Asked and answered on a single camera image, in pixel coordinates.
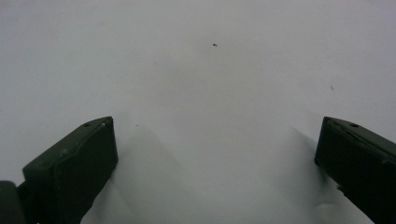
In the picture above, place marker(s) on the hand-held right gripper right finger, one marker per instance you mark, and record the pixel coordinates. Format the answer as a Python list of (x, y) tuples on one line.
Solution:
[(361, 168)]

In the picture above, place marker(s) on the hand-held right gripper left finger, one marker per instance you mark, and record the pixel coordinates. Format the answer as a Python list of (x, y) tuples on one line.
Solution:
[(71, 174)]

